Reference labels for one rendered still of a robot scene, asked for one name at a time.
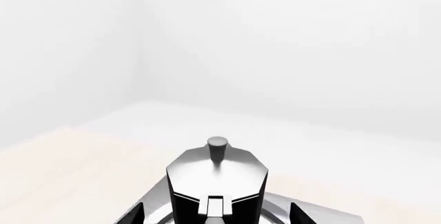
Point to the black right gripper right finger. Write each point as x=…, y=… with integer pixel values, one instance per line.
x=302, y=216

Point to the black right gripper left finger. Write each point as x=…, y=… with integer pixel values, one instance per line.
x=137, y=216

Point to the silver and black moka pot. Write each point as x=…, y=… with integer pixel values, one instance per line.
x=213, y=180

